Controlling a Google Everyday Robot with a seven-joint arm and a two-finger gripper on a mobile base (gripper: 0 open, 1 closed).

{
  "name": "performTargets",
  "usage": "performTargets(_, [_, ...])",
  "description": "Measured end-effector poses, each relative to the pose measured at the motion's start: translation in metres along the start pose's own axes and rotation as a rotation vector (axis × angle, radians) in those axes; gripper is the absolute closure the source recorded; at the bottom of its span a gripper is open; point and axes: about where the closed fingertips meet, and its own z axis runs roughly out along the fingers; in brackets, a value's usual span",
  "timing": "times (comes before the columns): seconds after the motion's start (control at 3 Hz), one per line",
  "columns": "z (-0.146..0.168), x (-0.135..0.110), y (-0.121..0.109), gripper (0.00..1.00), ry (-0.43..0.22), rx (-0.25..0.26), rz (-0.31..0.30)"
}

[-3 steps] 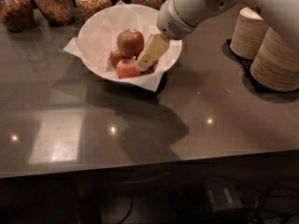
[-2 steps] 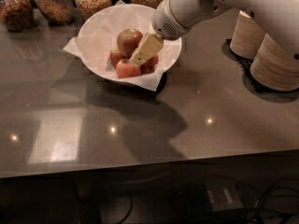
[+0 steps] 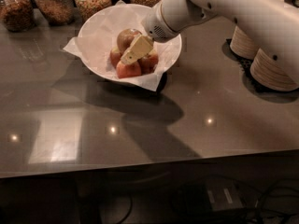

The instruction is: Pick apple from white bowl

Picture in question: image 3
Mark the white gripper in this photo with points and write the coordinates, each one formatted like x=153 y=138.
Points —
x=154 y=25

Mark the red apple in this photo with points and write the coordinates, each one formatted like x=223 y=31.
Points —
x=115 y=56
x=149 y=62
x=128 y=70
x=125 y=38

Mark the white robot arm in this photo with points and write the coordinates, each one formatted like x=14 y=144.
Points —
x=272 y=24

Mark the white bowl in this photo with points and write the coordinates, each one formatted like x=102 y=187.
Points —
x=99 y=28

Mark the white paper liner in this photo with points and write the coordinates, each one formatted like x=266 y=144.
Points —
x=102 y=22

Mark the rear stack of paper bowls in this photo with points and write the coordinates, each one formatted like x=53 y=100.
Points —
x=242 y=45

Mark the stack of paper bowls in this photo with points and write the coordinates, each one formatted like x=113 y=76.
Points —
x=266 y=72
x=242 y=45

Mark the black rubber mat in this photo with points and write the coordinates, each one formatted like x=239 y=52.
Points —
x=247 y=78

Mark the front stack of paper bowls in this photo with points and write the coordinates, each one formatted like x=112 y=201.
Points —
x=266 y=72

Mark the leftmost glass cereal jar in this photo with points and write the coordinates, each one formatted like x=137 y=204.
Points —
x=17 y=15

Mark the black power adapter box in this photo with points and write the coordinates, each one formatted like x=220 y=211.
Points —
x=212 y=197

